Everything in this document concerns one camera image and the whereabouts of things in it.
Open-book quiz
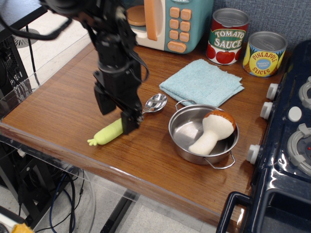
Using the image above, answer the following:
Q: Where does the small steel pot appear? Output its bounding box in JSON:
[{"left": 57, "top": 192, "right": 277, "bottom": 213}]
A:
[{"left": 169, "top": 104, "right": 240, "bottom": 169}]

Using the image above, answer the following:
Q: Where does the black table leg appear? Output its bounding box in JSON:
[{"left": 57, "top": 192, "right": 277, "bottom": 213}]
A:
[{"left": 100, "top": 197, "right": 133, "bottom": 233}]

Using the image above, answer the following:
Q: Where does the blue cable on floor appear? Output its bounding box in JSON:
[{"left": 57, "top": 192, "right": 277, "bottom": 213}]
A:
[{"left": 49, "top": 172, "right": 76, "bottom": 233}]

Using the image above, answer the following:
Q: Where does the yellow plush object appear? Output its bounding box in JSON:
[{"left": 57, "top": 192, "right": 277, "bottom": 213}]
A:
[{"left": 0, "top": 223, "right": 34, "bottom": 233}]

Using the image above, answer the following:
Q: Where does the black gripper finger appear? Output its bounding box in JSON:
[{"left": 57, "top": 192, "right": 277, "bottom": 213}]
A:
[
  {"left": 94, "top": 83, "right": 116, "bottom": 115},
  {"left": 121, "top": 112, "right": 141, "bottom": 134}
]

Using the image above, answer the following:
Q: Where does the spoon with green carrot handle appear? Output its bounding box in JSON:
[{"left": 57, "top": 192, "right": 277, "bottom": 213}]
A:
[{"left": 87, "top": 93, "right": 167, "bottom": 146}]

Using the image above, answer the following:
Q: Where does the dark blue toy stove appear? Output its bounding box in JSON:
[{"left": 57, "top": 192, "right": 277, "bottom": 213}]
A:
[{"left": 217, "top": 40, "right": 311, "bottom": 233}]

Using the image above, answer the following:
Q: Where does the tomato sauce can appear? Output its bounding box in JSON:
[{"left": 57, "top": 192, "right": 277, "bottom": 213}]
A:
[{"left": 206, "top": 8, "right": 250, "bottom": 65}]

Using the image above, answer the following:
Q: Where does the round floor drain grate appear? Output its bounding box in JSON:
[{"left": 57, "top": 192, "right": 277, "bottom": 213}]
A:
[{"left": 12, "top": 27, "right": 39, "bottom": 49}]

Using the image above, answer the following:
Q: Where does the black cable on floor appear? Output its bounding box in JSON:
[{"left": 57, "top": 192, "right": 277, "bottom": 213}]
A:
[{"left": 34, "top": 169, "right": 86, "bottom": 233}]

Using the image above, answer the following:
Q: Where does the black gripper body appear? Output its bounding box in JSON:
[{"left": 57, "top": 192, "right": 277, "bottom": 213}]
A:
[{"left": 93, "top": 60, "right": 142, "bottom": 115}]

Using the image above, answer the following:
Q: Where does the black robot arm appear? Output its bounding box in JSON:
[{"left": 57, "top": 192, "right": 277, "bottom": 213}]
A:
[{"left": 40, "top": 0, "right": 144, "bottom": 134}]

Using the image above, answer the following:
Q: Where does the light blue folded cloth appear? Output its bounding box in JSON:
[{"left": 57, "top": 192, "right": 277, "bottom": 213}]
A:
[{"left": 159, "top": 59, "right": 244, "bottom": 107}]

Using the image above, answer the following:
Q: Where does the toy microwave oven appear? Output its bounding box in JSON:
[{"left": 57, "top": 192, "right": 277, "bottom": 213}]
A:
[{"left": 122, "top": 0, "right": 214, "bottom": 54}]

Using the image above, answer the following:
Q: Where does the pineapple slices can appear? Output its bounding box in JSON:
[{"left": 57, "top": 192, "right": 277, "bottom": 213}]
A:
[{"left": 242, "top": 31, "right": 288, "bottom": 78}]

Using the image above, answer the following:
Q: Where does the plush mushroom toy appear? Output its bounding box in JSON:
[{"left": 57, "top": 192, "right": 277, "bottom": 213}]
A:
[{"left": 189, "top": 110, "right": 236, "bottom": 155}]

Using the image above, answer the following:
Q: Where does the clear acrylic table guard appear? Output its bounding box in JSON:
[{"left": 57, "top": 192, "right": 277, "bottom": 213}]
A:
[{"left": 0, "top": 23, "right": 234, "bottom": 229}]

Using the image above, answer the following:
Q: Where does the black side desk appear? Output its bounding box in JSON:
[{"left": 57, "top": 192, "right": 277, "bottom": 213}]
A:
[{"left": 0, "top": 0, "right": 63, "bottom": 41}]

